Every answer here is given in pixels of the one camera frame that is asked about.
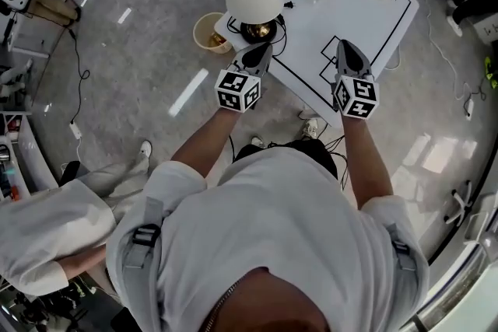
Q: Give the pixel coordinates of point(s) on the cream round waste bin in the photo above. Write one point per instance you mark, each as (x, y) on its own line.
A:
(202, 31)

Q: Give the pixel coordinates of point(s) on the red gold drink bottle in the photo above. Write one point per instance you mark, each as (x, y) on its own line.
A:
(216, 40)

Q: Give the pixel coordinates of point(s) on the person's left forearm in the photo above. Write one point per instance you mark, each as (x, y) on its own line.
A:
(206, 140)

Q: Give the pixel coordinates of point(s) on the person's black shorts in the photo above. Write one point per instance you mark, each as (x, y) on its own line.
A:
(307, 151)

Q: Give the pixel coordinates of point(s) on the white work table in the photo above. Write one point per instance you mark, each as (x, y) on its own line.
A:
(350, 23)

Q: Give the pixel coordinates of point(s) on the white metal shelving rack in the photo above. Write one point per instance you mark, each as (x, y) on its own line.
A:
(27, 151)

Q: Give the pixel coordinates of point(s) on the neon green object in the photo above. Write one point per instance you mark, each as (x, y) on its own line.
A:
(491, 70)

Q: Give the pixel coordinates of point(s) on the person's right forearm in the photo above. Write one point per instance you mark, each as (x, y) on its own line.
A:
(365, 159)

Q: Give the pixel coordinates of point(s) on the person's left shoe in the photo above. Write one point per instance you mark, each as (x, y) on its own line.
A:
(257, 141)

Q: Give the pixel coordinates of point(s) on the person's right shoe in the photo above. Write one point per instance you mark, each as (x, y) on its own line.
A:
(310, 128)

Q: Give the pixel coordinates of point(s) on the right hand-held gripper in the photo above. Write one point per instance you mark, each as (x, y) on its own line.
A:
(357, 95)

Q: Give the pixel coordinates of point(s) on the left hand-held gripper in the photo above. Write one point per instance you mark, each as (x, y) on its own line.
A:
(237, 91)

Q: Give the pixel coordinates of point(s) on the white swivel chair base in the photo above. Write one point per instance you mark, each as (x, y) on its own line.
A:
(461, 202)

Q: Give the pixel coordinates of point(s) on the person's shoe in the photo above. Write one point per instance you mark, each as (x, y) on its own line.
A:
(310, 128)
(257, 141)

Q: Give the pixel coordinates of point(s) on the person's white shirt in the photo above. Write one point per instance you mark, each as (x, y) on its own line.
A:
(268, 225)

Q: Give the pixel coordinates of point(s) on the white power strip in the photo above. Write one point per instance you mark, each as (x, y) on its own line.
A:
(76, 130)
(454, 21)
(468, 107)

